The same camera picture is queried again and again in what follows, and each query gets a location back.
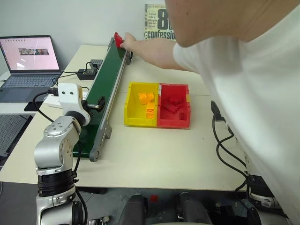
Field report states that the red plastic bin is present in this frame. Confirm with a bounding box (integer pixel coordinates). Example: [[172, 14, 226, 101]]
[[156, 82, 191, 129]]

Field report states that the person's head and neck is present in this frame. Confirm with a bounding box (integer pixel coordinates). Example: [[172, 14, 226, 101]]
[[164, 0, 300, 48]]

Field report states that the black adapter power cable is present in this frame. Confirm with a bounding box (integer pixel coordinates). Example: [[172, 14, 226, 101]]
[[52, 71, 79, 88]]

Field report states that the yellowed printed poster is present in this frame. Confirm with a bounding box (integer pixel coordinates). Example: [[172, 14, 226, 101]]
[[144, 3, 177, 42]]

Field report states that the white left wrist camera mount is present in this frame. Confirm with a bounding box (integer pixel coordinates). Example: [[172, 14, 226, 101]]
[[57, 82, 91, 126]]

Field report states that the person's white t-shirt torso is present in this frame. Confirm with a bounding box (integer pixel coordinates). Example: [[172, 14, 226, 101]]
[[172, 4, 300, 225]]

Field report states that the black power adapter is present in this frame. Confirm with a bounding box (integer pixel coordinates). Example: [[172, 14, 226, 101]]
[[77, 68, 97, 81]]

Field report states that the red toy brick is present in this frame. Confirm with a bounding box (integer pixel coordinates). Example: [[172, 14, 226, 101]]
[[164, 96, 185, 106], [160, 102, 184, 115], [113, 32, 125, 48]]

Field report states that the open grey laptop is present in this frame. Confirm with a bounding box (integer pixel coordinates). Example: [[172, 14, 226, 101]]
[[0, 35, 62, 103]]

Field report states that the green conveyor belt grey frame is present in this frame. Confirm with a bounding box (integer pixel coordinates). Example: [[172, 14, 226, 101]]
[[72, 37, 136, 163]]

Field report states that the yellow plastic bin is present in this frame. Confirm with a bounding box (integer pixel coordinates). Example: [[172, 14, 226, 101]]
[[123, 82, 162, 128]]

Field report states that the black perforated board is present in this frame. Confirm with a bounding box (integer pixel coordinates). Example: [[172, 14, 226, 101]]
[[0, 113, 36, 158]]

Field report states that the black mouse pad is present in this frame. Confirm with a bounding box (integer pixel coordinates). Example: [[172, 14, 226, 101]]
[[24, 101, 45, 112]]

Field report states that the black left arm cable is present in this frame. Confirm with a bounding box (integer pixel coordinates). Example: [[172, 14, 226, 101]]
[[32, 87, 89, 225]]

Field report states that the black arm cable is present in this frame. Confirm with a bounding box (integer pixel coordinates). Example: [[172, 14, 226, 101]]
[[210, 100, 249, 193], [32, 87, 89, 225]]

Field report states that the person's bare hand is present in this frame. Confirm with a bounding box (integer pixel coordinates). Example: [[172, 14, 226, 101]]
[[121, 32, 139, 52]]

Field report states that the small black keypad controller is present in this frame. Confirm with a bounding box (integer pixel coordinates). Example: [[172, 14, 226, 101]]
[[90, 59, 104, 69]]

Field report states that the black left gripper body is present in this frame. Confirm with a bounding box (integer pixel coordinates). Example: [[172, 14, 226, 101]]
[[78, 85, 92, 113]]

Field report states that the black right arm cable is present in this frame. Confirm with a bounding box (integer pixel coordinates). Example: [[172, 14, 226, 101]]
[[210, 100, 249, 193]]

